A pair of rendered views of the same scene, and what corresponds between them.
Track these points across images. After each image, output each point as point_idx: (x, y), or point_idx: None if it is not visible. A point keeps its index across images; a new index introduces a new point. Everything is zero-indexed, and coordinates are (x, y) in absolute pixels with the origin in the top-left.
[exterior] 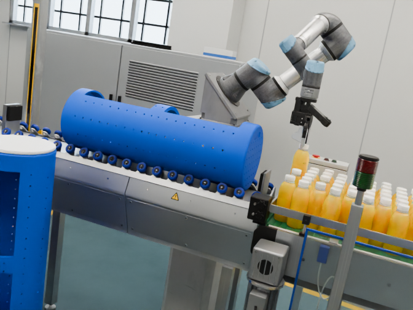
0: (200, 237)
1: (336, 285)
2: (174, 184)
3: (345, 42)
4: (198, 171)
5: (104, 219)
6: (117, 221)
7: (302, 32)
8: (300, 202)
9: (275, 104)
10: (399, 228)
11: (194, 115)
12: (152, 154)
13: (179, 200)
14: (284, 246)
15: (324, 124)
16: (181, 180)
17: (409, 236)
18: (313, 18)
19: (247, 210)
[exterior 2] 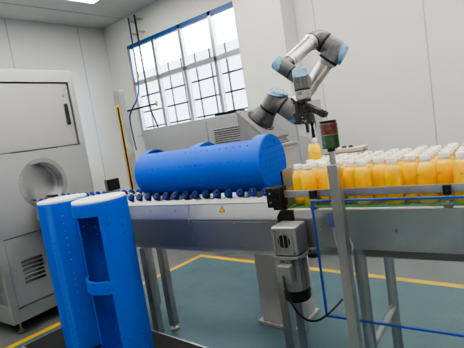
0: (249, 237)
1: (339, 239)
2: (219, 199)
3: (336, 47)
4: (232, 184)
5: (184, 244)
6: (192, 243)
7: (290, 52)
8: (306, 182)
9: None
10: (392, 178)
11: None
12: (197, 181)
13: (224, 211)
14: (300, 221)
15: (321, 115)
16: None
17: (406, 184)
18: (303, 38)
19: None
